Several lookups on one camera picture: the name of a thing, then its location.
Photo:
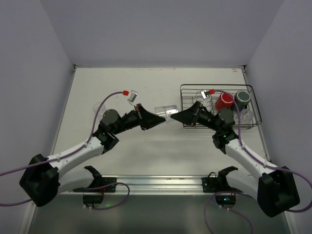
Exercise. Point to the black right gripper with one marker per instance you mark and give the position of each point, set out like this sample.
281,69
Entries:
195,113

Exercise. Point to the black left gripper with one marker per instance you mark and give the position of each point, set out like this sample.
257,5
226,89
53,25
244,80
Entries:
141,117

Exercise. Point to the clear plastic glass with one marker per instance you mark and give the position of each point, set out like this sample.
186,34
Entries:
99,108
246,116
166,111

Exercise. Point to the red ceramic mug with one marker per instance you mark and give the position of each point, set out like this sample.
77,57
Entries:
225,100

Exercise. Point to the grey ceramic mug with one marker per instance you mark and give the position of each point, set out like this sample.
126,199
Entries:
242,99

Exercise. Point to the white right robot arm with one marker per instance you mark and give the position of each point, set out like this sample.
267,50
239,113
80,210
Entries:
272,187

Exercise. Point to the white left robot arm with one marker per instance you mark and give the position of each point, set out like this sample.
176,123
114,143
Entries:
49,176

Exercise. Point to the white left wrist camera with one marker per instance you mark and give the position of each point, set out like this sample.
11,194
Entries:
131,98

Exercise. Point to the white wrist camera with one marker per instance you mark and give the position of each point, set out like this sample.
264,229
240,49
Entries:
131,98
205,94

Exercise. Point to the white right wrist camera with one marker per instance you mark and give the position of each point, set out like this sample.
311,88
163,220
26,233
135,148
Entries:
205,94

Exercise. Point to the black wire dish rack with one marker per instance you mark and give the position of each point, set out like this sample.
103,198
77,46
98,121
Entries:
190,93

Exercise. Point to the aluminium mounting rail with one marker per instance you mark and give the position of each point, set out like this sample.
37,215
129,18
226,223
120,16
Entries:
159,184

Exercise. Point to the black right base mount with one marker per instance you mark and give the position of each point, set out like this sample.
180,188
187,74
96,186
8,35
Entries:
218,183

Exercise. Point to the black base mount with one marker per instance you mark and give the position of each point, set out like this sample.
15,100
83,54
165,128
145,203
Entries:
98,181
218,183

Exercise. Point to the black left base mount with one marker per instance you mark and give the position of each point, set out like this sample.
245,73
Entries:
98,181

